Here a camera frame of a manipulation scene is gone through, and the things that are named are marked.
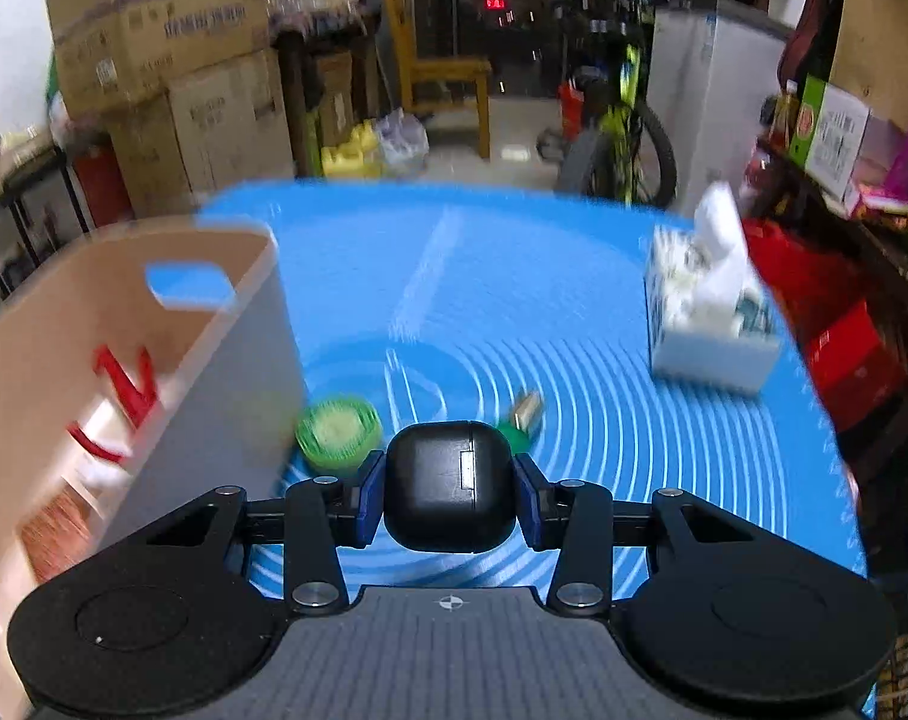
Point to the yellow oil jug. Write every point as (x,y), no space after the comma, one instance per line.
(357,159)

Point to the red gift bag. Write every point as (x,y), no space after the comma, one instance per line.
(855,363)

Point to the red pliers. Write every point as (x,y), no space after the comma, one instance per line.
(133,400)

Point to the clear plastic bag on floor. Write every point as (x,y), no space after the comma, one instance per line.
(403,143)

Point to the white tissue box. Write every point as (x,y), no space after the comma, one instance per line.
(709,320)

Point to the wooden chair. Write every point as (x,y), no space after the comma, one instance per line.
(414,71)

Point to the green children's bicycle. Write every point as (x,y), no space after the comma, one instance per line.
(622,153)

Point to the green round ointment tin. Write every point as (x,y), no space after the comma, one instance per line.
(337,434)

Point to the white freezer cabinet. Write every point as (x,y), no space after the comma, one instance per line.
(714,63)

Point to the red bucket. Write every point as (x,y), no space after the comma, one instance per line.
(571,103)

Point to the green white product box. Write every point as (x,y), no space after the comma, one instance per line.
(828,136)

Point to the beige plastic storage bin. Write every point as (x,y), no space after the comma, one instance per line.
(208,304)

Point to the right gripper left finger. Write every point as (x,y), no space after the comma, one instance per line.
(321,516)

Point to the lower cardboard box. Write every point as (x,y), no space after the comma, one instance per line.
(211,130)

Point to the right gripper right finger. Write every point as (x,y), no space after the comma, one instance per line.
(575,519)

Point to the black metal shelf rack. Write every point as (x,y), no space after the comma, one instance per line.
(40,210)

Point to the cardboard box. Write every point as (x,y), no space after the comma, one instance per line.
(111,54)
(211,130)

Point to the black earbuds case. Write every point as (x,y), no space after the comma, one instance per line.
(449,487)

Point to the upper cardboard box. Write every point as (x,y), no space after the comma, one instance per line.
(111,54)

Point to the blue silicone baking mat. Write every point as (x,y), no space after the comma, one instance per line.
(445,302)

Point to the floral patterned small box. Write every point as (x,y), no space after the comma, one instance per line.
(57,535)

